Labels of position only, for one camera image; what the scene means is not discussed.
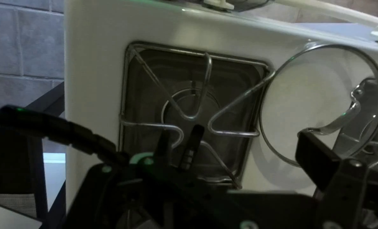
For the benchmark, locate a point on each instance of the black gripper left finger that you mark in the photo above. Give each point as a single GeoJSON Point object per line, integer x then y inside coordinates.
{"type": "Point", "coordinates": [193, 148]}

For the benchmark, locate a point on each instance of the black side table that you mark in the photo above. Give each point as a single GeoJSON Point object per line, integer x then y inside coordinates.
{"type": "Point", "coordinates": [53, 102]}

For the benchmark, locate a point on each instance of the round glass pan lid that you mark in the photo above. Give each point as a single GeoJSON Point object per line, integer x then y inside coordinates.
{"type": "Point", "coordinates": [307, 97]}

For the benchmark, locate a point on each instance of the black double burner grate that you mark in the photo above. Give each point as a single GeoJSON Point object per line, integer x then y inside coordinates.
{"type": "Point", "coordinates": [184, 80]}

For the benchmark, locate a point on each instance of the white gas stove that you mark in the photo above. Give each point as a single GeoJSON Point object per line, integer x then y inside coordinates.
{"type": "Point", "coordinates": [95, 84]}

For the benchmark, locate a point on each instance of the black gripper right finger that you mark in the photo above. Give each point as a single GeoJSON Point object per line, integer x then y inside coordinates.
{"type": "Point", "coordinates": [336, 169]}

